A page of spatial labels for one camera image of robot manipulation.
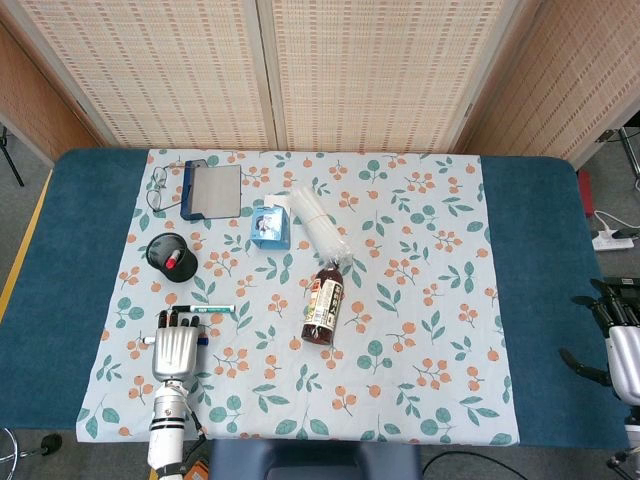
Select clear bag of straws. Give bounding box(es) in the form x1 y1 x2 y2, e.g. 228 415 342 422
288 184 354 269

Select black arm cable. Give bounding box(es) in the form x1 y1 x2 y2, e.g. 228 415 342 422
183 396 209 444

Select white power strip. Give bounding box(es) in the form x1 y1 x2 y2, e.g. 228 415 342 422
591 229 637 253

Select thin-framed eyeglasses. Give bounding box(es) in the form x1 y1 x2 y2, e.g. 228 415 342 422
145 161 189 214

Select grey metal stand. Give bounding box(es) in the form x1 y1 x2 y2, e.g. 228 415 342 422
597 126 640 194

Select dark blue chair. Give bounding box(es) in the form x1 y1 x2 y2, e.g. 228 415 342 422
208 438 423 480

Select woven bamboo screen panel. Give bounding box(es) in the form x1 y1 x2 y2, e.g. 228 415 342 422
0 19 101 167
452 0 640 169
256 0 546 154
0 0 279 152

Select floral print tablecloth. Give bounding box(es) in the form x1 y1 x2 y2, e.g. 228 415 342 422
74 148 521 447

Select dark sauce bottle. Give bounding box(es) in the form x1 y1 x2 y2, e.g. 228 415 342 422
301 263 347 348

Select red flat object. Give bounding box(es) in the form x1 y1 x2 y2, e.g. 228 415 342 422
576 168 597 218

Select green whiteboard marker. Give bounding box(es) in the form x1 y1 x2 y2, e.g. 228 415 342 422
171 303 237 315

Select black round cup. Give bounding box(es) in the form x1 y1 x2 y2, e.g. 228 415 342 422
145 232 200 285

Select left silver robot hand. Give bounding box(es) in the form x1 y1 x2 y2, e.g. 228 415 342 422
152 309 204 384

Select black tripod leg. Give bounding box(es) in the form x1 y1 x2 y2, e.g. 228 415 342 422
0 125 26 188

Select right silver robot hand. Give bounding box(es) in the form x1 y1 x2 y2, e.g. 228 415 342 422
558 278 640 406

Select teal table cover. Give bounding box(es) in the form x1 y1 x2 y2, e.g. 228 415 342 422
0 147 634 449

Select blue whiteboard marker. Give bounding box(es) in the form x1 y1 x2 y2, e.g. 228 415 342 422
141 335 210 347

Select chrome stool base with caster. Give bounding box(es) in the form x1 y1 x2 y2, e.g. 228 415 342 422
0 425 65 480

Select open blue glasses case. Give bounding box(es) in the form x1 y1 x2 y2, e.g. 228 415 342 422
179 158 244 222

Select small light blue box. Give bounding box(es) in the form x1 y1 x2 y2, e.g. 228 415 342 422
249 194 293 252

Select black device box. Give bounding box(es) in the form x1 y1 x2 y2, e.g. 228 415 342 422
599 276 640 293

